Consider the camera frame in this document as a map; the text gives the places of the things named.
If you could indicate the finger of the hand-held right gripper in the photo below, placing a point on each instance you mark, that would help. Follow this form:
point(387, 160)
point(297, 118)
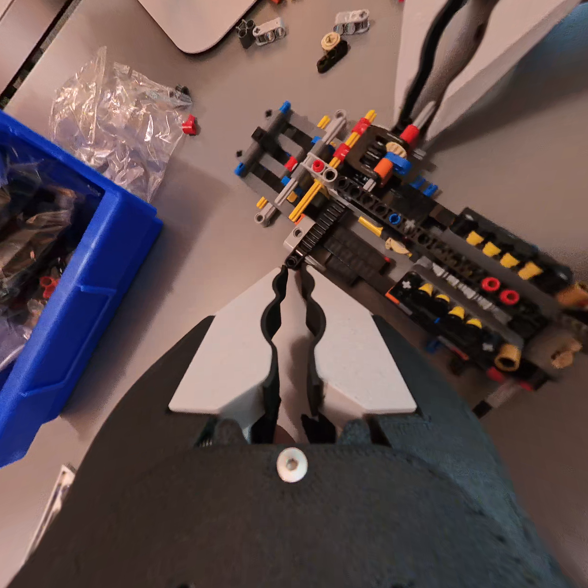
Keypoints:
point(413, 36)
point(510, 36)

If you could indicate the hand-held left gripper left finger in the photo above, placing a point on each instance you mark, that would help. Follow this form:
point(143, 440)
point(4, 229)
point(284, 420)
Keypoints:
point(225, 353)

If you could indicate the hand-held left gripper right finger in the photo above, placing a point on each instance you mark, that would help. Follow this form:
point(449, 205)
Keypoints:
point(363, 358)

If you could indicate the multicoloured lego vehicle model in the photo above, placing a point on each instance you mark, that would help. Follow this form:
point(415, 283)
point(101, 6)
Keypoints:
point(367, 206)

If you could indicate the grey lego beam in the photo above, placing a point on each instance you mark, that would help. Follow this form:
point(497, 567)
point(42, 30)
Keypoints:
point(351, 22)
point(268, 31)

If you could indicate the tan lego gear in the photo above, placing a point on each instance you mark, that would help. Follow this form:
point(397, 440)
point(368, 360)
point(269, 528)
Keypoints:
point(331, 40)

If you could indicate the black lego beam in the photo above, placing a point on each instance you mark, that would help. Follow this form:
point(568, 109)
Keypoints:
point(328, 62)

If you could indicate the black lego cross connector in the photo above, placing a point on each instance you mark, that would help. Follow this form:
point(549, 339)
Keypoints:
point(245, 31)

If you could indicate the bags of lego pieces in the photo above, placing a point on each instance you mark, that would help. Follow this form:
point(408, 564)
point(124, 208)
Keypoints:
point(36, 229)

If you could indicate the red lego piece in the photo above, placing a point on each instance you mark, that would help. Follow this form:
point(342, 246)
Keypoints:
point(189, 125)

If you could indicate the small black lego piece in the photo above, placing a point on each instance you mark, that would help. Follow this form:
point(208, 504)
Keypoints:
point(183, 92)

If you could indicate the blue plastic bin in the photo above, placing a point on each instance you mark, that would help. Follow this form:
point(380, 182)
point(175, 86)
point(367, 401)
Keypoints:
point(92, 298)

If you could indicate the light grey rounded board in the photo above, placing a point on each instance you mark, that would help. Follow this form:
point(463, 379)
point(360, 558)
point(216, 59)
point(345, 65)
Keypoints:
point(197, 23)

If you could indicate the clear empty plastic bag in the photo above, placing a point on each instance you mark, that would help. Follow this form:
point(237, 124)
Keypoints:
point(115, 124)

